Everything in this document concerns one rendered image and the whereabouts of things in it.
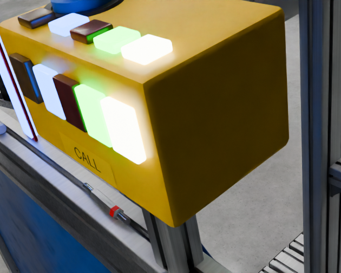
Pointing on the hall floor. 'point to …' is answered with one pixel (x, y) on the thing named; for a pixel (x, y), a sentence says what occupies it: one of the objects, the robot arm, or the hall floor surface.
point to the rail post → (1, 247)
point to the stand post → (324, 126)
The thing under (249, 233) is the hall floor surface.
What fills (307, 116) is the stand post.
